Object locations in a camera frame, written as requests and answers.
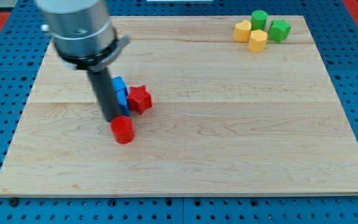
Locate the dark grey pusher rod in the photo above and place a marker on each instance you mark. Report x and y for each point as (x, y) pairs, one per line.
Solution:
(105, 93)

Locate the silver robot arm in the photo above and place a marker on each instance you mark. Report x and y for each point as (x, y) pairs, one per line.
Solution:
(85, 37)

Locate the red star block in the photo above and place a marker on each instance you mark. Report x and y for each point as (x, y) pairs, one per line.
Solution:
(139, 99)

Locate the yellow heart block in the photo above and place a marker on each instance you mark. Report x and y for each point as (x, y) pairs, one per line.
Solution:
(242, 31)

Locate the green star block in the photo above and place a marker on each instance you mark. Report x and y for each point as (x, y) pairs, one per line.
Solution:
(279, 30)

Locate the blue cube block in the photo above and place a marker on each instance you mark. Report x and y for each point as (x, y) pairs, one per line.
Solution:
(120, 89)

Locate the red cylinder block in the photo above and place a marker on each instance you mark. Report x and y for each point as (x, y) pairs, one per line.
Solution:
(122, 129)

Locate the wooden board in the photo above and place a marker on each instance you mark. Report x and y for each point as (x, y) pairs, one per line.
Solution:
(224, 122)

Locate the yellow hexagon block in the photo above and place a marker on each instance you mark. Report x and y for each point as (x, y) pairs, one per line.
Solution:
(257, 41)

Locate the green cylinder block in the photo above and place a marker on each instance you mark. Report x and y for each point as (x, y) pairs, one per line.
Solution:
(259, 20)

